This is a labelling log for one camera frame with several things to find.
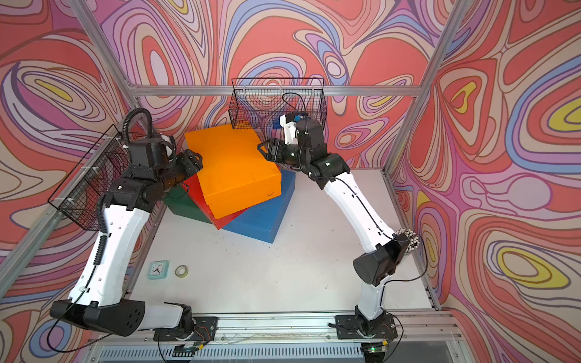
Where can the blue shoebox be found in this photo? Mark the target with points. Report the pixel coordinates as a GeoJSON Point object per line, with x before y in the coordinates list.
{"type": "Point", "coordinates": [262, 222]}

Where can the red shoebox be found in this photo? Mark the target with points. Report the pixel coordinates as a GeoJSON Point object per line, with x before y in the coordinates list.
{"type": "Point", "coordinates": [194, 191]}

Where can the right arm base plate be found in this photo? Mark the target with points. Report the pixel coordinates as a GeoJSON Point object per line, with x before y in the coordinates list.
{"type": "Point", "coordinates": [356, 326]}

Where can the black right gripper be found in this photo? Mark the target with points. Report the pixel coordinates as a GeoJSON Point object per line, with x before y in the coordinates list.
{"type": "Point", "coordinates": [275, 147]}

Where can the mint green small clock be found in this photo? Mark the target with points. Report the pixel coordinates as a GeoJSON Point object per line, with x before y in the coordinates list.
{"type": "Point", "coordinates": [158, 270]}

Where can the black wire basket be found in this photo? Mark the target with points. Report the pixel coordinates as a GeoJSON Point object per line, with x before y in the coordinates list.
{"type": "Point", "coordinates": [257, 102]}
{"type": "Point", "coordinates": [77, 194]}

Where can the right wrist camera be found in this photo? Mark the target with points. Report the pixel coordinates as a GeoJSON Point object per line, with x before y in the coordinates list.
{"type": "Point", "coordinates": [288, 124]}

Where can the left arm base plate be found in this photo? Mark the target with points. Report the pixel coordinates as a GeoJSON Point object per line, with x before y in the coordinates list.
{"type": "Point", "coordinates": [200, 329]}

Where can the black wire basket back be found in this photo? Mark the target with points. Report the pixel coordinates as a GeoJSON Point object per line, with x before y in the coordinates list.
{"type": "Point", "coordinates": [257, 102]}

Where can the black wire basket left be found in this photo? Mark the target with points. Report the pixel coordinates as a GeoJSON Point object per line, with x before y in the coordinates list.
{"type": "Point", "coordinates": [77, 194]}

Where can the aluminium front rail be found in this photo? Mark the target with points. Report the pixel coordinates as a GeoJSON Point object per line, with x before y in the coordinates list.
{"type": "Point", "coordinates": [411, 336]}

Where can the tape roll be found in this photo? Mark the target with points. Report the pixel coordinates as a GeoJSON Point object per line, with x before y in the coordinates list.
{"type": "Point", "coordinates": [181, 271]}

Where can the metal cup of pens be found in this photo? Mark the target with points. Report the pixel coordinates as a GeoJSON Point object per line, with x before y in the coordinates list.
{"type": "Point", "coordinates": [407, 239]}

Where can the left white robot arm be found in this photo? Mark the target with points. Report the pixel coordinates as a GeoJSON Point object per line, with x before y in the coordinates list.
{"type": "Point", "coordinates": [97, 302]}

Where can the orange shoebox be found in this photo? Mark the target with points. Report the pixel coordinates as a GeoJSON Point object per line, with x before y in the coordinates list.
{"type": "Point", "coordinates": [235, 176]}

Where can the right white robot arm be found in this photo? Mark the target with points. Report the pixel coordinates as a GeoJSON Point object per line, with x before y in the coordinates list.
{"type": "Point", "coordinates": [381, 253]}

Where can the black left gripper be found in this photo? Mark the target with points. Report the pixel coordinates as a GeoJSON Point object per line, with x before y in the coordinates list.
{"type": "Point", "coordinates": [188, 160]}

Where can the green shoebox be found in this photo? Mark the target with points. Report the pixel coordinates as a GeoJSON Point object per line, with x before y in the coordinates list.
{"type": "Point", "coordinates": [180, 204]}

